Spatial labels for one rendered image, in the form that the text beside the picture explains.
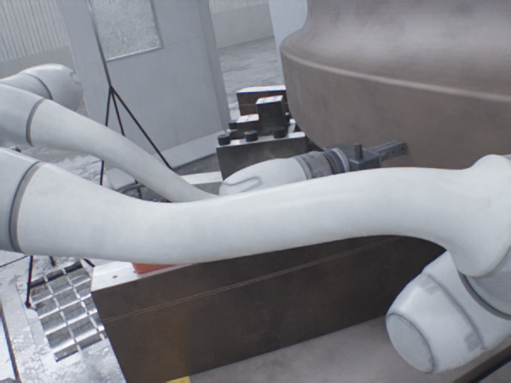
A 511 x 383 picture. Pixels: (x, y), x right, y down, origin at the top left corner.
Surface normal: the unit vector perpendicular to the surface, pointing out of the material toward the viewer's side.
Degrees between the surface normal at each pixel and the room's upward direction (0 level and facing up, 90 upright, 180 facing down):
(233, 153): 90
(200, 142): 37
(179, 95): 90
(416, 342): 87
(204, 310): 90
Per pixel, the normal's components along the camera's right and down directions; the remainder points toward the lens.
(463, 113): -0.90, 0.31
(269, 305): 0.22, 0.33
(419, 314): -0.54, -0.50
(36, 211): 0.22, -0.01
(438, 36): -0.90, -0.18
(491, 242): -0.80, 0.16
